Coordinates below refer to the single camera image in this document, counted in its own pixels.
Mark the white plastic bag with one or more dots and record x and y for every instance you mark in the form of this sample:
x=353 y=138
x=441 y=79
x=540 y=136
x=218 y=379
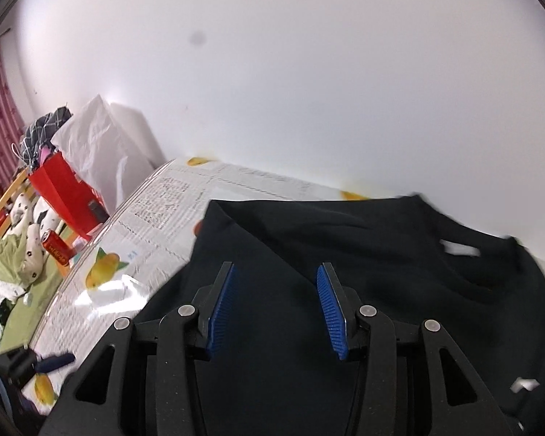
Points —
x=100 y=145

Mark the fruit print tablecloth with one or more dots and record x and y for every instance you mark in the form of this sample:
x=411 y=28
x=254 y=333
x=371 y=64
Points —
x=172 y=209

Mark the white black-spotted cloth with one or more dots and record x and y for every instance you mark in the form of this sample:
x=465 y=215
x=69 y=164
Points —
x=32 y=250

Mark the red paper bag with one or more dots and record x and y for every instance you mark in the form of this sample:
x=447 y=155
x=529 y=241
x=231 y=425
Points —
x=59 y=190

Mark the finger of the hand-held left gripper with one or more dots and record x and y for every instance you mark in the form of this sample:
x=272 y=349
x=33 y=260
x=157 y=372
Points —
x=54 y=362

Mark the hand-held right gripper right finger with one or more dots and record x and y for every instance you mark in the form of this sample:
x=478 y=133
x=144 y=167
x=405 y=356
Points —
x=331 y=315

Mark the wooden chair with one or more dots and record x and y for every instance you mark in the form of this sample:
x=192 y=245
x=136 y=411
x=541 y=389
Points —
x=9 y=193

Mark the green cloth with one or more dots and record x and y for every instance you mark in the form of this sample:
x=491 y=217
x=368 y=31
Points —
x=27 y=309

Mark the black sweater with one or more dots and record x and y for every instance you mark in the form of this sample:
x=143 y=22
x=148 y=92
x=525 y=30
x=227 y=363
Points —
x=299 y=236

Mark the red soda can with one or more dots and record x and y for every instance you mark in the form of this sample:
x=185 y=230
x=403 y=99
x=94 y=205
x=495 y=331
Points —
x=57 y=247

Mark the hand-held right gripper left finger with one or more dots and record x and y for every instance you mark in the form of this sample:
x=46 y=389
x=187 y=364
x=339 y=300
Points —
x=220 y=315

